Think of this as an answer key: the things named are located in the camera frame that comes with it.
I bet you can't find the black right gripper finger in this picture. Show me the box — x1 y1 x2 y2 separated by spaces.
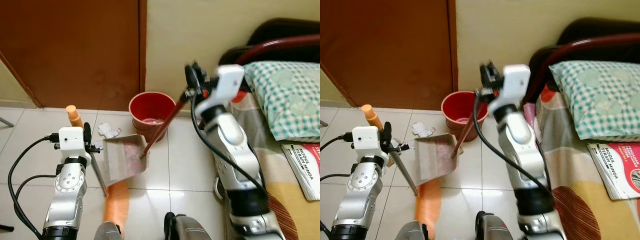
180 87 209 101
475 86 503 99

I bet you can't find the orange broom with grey rod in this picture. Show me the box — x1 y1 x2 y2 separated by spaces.
65 104 132 237
360 103 444 240

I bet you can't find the grey dustpan with red handle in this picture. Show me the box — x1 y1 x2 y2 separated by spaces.
102 97 190 184
413 93 485 186

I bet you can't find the crumpled white paper litter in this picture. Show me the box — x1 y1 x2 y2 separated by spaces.
411 121 436 139
97 122 123 140

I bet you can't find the red plastic bucket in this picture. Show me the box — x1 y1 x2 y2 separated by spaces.
441 91 489 143
128 91 177 144

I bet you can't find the brown wooden door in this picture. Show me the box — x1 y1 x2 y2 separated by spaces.
0 0 148 112
320 0 459 112

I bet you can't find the grey left robot leg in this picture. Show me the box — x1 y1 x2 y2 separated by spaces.
394 220 427 240
93 221 124 240

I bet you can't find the white red printed book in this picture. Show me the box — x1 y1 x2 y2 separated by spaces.
280 143 321 202
585 141 640 201

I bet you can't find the dark red bed headboard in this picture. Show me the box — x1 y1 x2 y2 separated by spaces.
217 18 321 67
527 17 640 105

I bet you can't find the green white checked pillow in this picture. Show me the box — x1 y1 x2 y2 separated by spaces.
243 60 321 144
548 60 640 141

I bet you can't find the black grey right robot leg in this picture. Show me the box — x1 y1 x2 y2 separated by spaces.
473 210 522 240
163 212 212 240

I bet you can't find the beige orange patterned bedsheet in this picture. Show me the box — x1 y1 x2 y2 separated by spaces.
522 88 640 240
227 89 321 240

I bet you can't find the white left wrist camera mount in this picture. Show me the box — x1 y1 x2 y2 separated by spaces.
58 126 85 157
352 126 385 157

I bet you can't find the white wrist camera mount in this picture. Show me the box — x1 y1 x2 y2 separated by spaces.
194 64 245 114
58 126 85 157
487 63 531 119
352 126 385 157

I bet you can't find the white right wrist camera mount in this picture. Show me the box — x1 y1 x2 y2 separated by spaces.
194 64 245 114
487 63 531 119

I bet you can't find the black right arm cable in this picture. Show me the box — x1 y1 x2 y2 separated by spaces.
190 102 267 197
472 93 552 195

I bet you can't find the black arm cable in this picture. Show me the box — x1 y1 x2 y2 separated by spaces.
7 134 61 239
320 172 352 183
14 174 59 201
472 93 552 195
320 133 357 152
190 102 267 197

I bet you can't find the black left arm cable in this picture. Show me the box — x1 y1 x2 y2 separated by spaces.
14 174 59 201
320 133 357 152
320 172 352 183
7 134 61 239

